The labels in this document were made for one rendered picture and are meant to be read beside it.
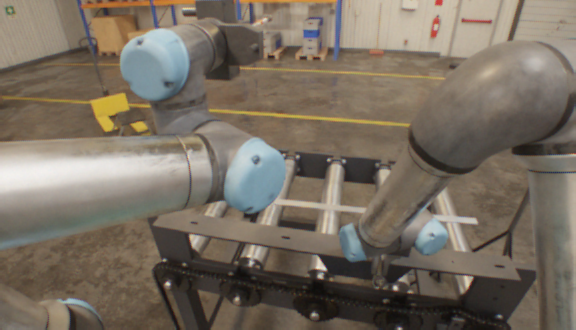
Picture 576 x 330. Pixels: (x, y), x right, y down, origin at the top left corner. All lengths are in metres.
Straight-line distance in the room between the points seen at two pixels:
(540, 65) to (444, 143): 0.11
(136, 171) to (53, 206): 0.06
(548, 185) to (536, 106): 0.13
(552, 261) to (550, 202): 0.07
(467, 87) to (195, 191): 0.29
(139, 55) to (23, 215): 0.20
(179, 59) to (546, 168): 0.44
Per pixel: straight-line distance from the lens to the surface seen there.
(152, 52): 0.36
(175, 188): 0.27
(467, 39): 10.27
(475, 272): 1.05
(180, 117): 0.40
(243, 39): 0.46
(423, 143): 0.37
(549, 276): 0.49
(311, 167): 1.96
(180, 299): 1.53
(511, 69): 0.35
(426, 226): 0.67
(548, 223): 0.46
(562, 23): 11.21
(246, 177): 0.28
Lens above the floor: 1.90
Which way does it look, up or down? 30 degrees down
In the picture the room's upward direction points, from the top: 1 degrees counter-clockwise
